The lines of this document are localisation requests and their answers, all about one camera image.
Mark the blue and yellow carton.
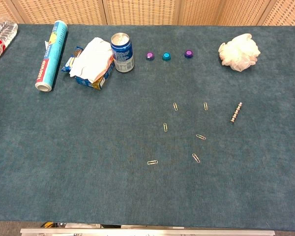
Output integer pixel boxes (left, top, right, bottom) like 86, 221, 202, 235
75, 62, 116, 90

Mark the blue soda can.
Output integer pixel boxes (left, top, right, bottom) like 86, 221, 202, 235
110, 32, 135, 73

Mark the teal felt table cover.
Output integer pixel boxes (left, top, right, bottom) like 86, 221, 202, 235
0, 23, 295, 226

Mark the white crumpled snack bag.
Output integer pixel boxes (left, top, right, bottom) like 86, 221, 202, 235
70, 36, 115, 82

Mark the blue Oreo cookie pack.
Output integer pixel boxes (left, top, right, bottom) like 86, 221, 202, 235
61, 46, 84, 73

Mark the woven rattan folding screen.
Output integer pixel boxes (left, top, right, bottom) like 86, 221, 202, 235
0, 0, 295, 27

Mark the white mesh bath loofah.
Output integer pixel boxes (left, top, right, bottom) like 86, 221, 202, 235
218, 33, 261, 72

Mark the blue food wrap roll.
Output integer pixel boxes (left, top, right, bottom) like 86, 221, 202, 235
34, 21, 68, 93

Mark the aluminium profile rail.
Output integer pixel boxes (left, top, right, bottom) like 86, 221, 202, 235
20, 228, 276, 236

